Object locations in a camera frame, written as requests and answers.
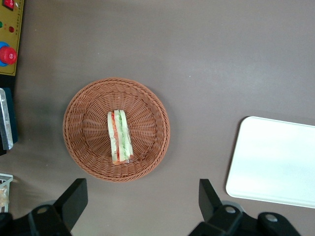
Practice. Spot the brown round wicker basket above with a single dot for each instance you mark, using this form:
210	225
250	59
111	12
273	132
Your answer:
88	137

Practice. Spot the plastic-wrapped sandwich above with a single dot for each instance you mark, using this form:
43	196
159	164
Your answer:
120	137

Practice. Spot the red round indicator light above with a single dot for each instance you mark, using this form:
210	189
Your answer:
11	29

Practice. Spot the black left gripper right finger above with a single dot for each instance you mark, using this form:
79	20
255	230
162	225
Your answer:
209	199

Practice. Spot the red rocker switch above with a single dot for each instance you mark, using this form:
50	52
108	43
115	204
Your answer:
10	4

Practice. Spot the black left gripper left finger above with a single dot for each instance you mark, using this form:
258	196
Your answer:
71	199

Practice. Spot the beige snack in clear bag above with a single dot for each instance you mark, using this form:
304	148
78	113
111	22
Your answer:
3	196

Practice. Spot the yellow control panel box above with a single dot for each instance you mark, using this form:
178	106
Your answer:
12	32

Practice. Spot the white rectangular plastic tray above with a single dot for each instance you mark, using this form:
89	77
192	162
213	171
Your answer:
273	162

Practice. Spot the red emergency stop button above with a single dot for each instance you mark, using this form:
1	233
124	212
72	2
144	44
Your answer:
7	55

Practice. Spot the silver foil-wrapped bar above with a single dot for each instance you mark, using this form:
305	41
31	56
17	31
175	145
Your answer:
5	123

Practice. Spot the dark navy block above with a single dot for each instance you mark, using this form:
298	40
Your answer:
13	118

